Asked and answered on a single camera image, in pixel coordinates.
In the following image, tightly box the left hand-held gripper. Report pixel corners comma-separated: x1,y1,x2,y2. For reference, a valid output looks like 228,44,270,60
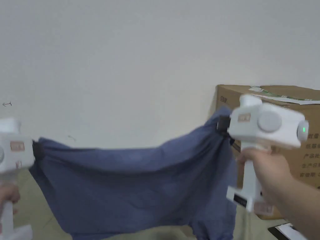
0,120,42,240

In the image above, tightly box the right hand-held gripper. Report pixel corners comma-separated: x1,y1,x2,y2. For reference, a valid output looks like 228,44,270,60
216,94,310,216

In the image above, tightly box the dark blue shirt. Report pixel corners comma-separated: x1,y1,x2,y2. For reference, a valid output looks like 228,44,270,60
28,106,238,240

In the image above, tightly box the person's right forearm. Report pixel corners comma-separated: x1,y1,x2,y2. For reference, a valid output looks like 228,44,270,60
271,176,320,240

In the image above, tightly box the person's left hand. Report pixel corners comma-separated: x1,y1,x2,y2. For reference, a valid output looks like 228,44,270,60
0,184,21,216

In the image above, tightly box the person's right hand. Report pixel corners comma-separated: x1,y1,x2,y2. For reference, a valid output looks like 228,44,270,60
237,147,298,208

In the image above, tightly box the brown cardboard carton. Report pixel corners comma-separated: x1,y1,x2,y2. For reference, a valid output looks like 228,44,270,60
214,84,320,221

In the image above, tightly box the black flat case with paper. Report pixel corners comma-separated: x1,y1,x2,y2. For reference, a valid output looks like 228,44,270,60
267,221,309,240

